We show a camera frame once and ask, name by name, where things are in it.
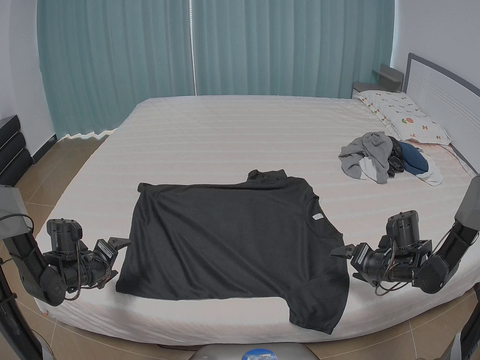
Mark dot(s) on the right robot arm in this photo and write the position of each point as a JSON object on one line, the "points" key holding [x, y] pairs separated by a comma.
{"points": [[435, 272]]}

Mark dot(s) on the black T-shirt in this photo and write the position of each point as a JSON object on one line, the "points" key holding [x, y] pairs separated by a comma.
{"points": [[232, 246]]}

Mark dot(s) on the blue-green curtain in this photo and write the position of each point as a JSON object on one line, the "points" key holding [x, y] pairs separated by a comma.
{"points": [[112, 51], [292, 36]]}

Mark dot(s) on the white printed pillow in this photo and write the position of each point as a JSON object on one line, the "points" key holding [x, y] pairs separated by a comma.
{"points": [[401, 113]]}

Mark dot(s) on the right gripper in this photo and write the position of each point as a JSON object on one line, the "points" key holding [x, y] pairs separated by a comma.
{"points": [[365, 263]]}

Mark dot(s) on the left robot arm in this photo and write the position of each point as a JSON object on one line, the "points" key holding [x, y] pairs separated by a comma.
{"points": [[30, 261]]}

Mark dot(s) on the bed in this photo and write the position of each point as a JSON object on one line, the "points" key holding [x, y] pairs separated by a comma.
{"points": [[225, 144]]}

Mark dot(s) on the pile of clothes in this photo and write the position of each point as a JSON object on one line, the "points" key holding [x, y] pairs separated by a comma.
{"points": [[371, 152]]}

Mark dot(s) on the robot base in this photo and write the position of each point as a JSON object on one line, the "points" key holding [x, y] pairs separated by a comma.
{"points": [[225, 353]]}

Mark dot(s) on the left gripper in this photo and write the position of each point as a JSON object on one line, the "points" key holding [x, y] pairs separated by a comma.
{"points": [[98, 268]]}

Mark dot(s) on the grey bedside table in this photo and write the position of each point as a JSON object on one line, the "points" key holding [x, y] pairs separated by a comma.
{"points": [[390, 74]]}

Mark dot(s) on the black chest of drawers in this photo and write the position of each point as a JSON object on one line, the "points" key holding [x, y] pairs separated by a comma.
{"points": [[13, 152]]}

